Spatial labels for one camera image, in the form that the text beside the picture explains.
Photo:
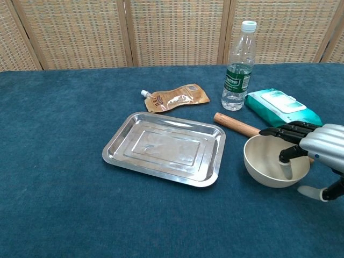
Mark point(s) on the rectangular stainless steel tray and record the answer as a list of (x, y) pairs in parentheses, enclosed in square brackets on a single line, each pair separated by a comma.
[(165, 147)]

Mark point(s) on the teal wet wipes pack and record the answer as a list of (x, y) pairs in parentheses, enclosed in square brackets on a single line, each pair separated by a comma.
[(279, 107)]

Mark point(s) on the brown spouted sauce pouch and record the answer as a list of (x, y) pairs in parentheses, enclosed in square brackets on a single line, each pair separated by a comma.
[(176, 99)]

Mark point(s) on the wooden rolling pin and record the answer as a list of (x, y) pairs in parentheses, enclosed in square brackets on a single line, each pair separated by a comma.
[(236, 125)]

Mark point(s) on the woven rattan folding screen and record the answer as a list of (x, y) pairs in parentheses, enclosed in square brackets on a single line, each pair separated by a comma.
[(107, 32)]

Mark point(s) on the clear plastic water bottle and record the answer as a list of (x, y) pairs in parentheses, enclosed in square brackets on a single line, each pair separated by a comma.
[(237, 75)]

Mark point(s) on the blue table cloth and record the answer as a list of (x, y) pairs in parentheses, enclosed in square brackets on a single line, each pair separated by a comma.
[(80, 174)]

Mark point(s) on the cream round bowl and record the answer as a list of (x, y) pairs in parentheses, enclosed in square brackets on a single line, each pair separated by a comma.
[(264, 166)]

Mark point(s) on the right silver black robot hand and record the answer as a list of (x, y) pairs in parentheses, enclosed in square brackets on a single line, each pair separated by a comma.
[(326, 142)]

